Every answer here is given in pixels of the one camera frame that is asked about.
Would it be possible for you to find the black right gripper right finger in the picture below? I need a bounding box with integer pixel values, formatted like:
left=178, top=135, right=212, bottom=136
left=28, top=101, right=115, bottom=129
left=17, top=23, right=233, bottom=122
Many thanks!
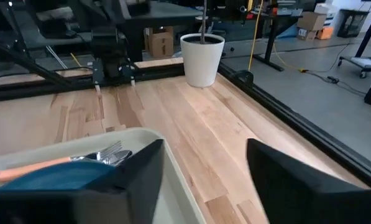
left=246, top=138, right=371, bottom=224

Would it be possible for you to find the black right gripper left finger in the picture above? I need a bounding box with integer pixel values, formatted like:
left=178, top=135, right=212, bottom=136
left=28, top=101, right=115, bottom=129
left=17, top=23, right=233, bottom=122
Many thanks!
left=0, top=138, right=165, bottom=224

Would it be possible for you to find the blue plate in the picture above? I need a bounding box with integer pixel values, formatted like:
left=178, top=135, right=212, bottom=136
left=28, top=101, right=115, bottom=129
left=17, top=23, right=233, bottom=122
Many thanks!
left=0, top=161, right=117, bottom=191

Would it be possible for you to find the fork with orange handle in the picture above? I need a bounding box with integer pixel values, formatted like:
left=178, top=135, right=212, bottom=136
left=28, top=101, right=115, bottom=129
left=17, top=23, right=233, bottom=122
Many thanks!
left=0, top=140, right=124, bottom=184

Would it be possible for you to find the beige plastic tray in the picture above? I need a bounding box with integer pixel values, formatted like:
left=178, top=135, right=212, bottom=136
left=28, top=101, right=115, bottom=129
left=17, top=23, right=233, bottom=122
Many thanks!
left=0, top=127, right=206, bottom=224

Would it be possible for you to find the wheeled dolly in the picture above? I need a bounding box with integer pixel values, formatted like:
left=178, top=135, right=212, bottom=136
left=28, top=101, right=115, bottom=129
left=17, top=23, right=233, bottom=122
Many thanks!
left=337, top=55, right=371, bottom=79

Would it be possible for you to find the black standing desk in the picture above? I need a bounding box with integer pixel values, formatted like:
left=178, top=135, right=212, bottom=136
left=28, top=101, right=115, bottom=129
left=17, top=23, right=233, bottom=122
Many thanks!
left=209, top=0, right=304, bottom=73

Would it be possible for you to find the small cardboard box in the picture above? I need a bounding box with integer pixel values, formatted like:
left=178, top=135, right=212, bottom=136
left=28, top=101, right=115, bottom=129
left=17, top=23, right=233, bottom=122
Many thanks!
left=297, top=27, right=317, bottom=42

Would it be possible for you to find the white plant pot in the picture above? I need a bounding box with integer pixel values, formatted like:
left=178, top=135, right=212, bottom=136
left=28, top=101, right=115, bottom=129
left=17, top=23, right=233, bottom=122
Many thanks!
left=180, top=32, right=226, bottom=88

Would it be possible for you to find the orange box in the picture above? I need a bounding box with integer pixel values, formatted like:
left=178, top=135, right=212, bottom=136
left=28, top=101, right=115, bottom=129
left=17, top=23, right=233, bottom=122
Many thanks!
left=316, top=26, right=334, bottom=40

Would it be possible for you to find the brown cardboard box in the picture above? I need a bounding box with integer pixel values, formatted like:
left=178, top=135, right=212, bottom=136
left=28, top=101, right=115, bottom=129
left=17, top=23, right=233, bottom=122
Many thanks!
left=147, top=30, right=175, bottom=59
left=296, top=11, right=327, bottom=32

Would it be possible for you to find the black cabinet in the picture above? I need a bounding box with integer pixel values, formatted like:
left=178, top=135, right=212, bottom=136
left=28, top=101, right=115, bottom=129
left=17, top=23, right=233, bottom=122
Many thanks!
left=337, top=8, right=370, bottom=39

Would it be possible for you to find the grey desk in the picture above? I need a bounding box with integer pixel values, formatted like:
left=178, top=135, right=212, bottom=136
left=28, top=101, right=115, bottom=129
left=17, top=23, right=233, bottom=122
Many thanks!
left=122, top=1, right=202, bottom=62

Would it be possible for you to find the black aluminium table frame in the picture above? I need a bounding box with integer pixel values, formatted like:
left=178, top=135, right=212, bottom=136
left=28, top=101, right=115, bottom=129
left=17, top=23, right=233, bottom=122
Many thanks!
left=0, top=34, right=371, bottom=189

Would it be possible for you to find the black power adapter cable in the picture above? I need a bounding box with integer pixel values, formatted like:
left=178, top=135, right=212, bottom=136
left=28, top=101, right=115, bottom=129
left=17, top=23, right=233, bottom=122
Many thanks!
left=306, top=70, right=368, bottom=98

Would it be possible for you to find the yellow extension cable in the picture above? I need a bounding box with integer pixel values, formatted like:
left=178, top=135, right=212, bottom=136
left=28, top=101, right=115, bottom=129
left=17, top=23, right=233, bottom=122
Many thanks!
left=248, top=0, right=309, bottom=74

